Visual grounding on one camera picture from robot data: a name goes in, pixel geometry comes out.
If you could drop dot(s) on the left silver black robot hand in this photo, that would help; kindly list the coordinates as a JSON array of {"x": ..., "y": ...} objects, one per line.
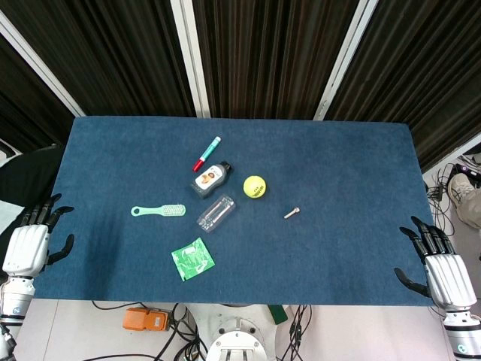
[{"x": 26, "y": 246}]

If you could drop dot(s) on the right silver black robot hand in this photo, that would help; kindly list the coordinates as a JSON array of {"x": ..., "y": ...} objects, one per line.
[{"x": 447, "y": 270}]

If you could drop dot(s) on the small metal bolt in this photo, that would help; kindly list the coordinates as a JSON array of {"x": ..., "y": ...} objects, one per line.
[{"x": 292, "y": 213}]

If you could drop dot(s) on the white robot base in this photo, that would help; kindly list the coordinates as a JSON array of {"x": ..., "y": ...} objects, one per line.
[{"x": 236, "y": 338}]

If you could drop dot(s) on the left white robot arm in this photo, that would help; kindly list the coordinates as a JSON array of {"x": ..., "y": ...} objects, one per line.
[{"x": 13, "y": 301}]

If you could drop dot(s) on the black chair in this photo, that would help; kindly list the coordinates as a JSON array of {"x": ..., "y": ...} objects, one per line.
[{"x": 26, "y": 176}]

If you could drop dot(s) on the beige sneaker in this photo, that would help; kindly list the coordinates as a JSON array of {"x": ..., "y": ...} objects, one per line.
[{"x": 466, "y": 203}]

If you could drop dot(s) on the mint green brush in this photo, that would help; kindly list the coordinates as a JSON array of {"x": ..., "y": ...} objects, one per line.
[{"x": 159, "y": 210}]

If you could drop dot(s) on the orange foot pedal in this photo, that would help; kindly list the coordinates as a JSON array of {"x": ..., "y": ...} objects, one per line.
[{"x": 146, "y": 319}]

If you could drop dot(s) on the green foil sachet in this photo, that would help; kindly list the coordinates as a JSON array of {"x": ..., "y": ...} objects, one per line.
[{"x": 192, "y": 258}]

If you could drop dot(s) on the green card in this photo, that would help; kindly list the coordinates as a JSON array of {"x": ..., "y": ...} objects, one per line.
[{"x": 277, "y": 314}]

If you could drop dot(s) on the clear plastic bottle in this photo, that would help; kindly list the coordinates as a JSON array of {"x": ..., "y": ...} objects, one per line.
[{"x": 216, "y": 213}]

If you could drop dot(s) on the dark grey labelled bottle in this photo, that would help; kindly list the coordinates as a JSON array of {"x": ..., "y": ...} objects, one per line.
[{"x": 210, "y": 179}]

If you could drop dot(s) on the red teal marker pen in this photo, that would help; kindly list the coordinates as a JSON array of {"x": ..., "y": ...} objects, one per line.
[{"x": 206, "y": 153}]

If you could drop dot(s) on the yellow tennis ball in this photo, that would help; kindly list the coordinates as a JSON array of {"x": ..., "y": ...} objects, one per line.
[{"x": 255, "y": 187}]

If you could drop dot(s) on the blue table cloth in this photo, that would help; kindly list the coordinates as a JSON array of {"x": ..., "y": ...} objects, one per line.
[{"x": 240, "y": 233}]

